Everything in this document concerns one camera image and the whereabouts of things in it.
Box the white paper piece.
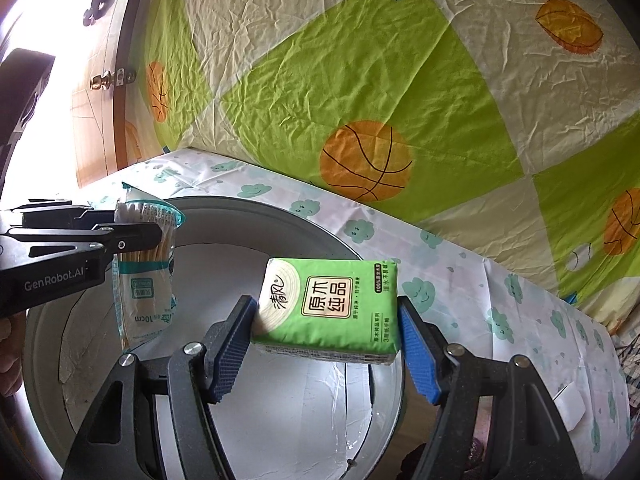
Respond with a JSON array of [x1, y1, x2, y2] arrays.
[[552, 381, 587, 430]]

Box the cotton swab packet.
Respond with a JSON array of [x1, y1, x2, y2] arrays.
[[113, 182, 187, 352]]

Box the person's left hand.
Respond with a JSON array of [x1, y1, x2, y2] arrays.
[[0, 310, 25, 397]]

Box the plaid cloth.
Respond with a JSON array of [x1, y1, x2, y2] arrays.
[[611, 329, 640, 413]]

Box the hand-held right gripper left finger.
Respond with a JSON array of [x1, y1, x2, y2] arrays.
[[60, 295, 261, 480]]

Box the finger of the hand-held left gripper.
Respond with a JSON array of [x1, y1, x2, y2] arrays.
[[0, 201, 119, 233], [0, 222, 164, 263]]

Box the green tissue pack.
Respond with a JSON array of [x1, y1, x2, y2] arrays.
[[249, 257, 401, 368]]

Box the dark door ornament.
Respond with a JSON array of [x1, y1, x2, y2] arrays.
[[82, 0, 112, 27]]

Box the round metal tin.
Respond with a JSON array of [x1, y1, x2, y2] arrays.
[[22, 195, 406, 480]]

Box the basketball print bed sheet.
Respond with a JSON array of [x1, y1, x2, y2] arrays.
[[116, 0, 640, 336]]

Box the wooden door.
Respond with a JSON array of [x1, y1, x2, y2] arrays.
[[0, 0, 151, 192]]

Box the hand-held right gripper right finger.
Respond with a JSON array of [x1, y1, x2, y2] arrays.
[[395, 297, 586, 480]]

